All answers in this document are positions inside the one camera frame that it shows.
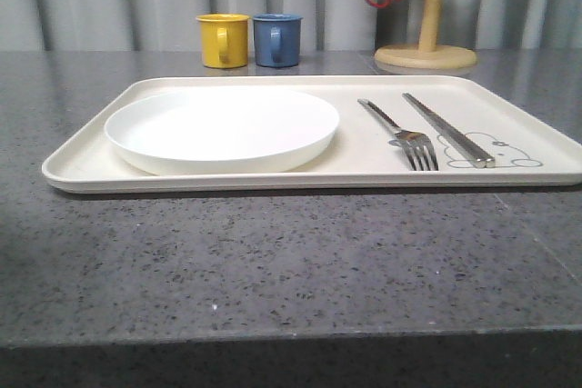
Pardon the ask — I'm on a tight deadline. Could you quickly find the wooden mug tree stand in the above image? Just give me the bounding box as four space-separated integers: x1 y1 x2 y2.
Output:
375 0 477 70

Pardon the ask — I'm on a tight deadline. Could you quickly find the silver metal fork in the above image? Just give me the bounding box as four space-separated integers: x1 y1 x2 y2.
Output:
357 99 439 171

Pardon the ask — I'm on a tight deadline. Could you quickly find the silver metal chopstick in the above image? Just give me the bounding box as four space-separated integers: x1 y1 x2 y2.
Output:
401 93 487 169
406 92 497 167

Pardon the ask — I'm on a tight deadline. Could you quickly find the white round plate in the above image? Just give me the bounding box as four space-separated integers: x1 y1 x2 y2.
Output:
104 85 340 175

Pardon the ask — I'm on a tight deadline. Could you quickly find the blue enamel mug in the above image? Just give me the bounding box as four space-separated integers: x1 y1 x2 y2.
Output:
252 14 303 68

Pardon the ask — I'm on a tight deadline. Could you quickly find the yellow enamel mug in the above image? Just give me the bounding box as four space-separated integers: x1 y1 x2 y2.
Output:
196 14 249 69

